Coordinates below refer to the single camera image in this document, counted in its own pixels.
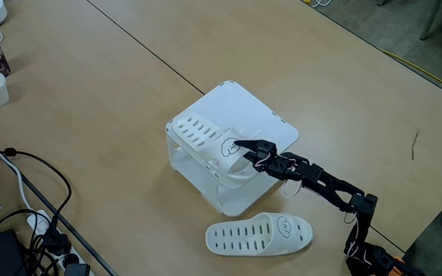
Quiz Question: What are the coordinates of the white slipper with dog print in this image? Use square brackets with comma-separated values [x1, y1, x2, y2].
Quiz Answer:
[204, 212, 314, 257]
[170, 113, 262, 189]

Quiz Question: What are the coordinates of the white shoe rack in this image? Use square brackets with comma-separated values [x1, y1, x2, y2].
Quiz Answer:
[165, 80, 299, 218]

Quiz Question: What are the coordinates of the thin dark twig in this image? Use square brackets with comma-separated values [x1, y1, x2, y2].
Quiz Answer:
[411, 129, 421, 161]

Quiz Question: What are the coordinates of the black plug-in adapter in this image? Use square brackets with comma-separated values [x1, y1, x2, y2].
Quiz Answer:
[63, 262, 91, 276]

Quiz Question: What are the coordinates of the grey chair leg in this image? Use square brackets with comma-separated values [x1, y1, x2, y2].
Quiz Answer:
[419, 0, 442, 41]

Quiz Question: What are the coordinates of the black power plug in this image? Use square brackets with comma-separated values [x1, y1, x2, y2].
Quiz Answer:
[42, 228, 72, 256]

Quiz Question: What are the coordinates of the white power strip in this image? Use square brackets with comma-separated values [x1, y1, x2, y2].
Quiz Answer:
[26, 209, 95, 276]

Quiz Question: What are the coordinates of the black power brick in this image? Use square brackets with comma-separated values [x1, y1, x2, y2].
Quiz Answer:
[0, 228, 26, 276]

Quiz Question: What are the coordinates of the yellow cable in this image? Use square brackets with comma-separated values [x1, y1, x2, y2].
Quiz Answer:
[380, 48, 442, 99]

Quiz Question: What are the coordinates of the black cable with connector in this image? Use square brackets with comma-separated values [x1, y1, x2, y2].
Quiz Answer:
[0, 147, 72, 246]

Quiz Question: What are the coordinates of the white power cable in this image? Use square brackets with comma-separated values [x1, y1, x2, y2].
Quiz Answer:
[0, 126, 34, 215]

